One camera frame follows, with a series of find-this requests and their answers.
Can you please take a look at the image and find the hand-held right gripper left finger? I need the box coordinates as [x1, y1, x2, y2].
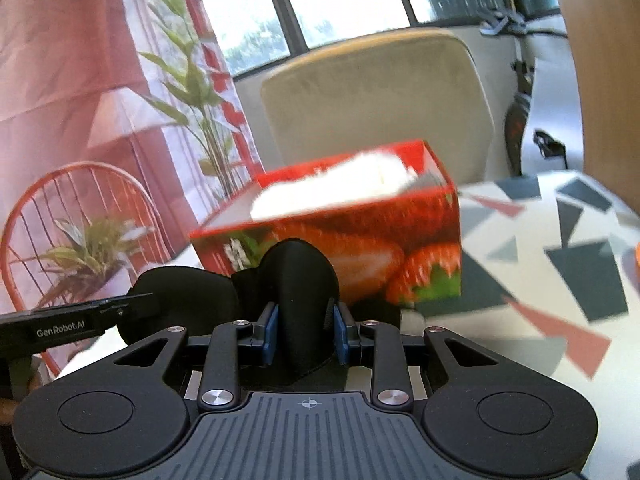
[112, 302, 280, 412]

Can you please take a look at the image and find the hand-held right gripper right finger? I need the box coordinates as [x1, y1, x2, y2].
[332, 302, 502, 407]

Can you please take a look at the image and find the printed pink backdrop cloth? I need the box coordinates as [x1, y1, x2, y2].
[0, 0, 267, 377]

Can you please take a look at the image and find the white leaning board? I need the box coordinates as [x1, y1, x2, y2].
[517, 57, 587, 177]

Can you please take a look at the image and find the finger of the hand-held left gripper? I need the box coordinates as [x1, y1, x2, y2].
[99, 292, 157, 322]

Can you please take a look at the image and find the white fluffy plush cloth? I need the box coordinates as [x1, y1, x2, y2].
[250, 149, 419, 221]

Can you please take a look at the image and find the black soft eye mask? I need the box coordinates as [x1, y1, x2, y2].
[115, 239, 342, 380]

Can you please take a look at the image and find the brown wooden panel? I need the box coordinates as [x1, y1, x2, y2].
[542, 0, 640, 222]

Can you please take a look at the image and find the red strawberry print box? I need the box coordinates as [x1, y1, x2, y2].
[190, 140, 462, 309]

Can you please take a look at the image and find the beige upholstered chair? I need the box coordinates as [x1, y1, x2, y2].
[260, 27, 497, 187]

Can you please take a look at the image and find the black exercise bike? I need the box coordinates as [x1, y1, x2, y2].
[479, 2, 571, 177]

